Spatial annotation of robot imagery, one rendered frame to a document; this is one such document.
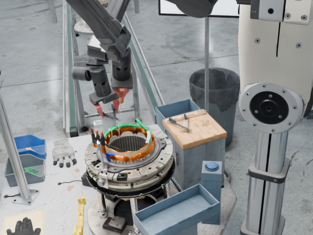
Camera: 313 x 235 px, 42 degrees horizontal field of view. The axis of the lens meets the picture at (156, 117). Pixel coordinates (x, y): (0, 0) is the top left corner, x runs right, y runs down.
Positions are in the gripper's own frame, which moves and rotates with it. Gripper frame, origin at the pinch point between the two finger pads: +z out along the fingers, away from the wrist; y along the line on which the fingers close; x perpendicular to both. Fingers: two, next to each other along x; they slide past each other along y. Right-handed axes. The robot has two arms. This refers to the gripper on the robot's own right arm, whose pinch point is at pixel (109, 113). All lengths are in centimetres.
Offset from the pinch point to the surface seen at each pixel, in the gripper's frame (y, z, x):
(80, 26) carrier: -51, 41, -206
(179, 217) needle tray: 0, 15, 48
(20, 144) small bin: 34, 31, -55
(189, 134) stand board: -24.5, 13.3, 16.0
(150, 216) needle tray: 7.7, 13.9, 42.8
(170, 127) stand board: -20.7, 12.8, 7.5
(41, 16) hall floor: -77, 121, -522
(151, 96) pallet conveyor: -47, 46, -69
